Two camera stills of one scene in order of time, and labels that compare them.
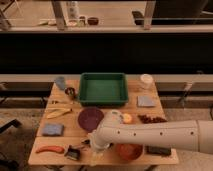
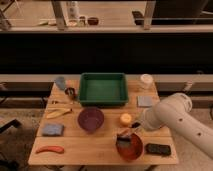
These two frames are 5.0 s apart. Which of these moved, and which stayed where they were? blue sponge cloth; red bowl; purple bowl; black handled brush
Moved: black handled brush
Stayed: purple bowl; blue sponge cloth; red bowl
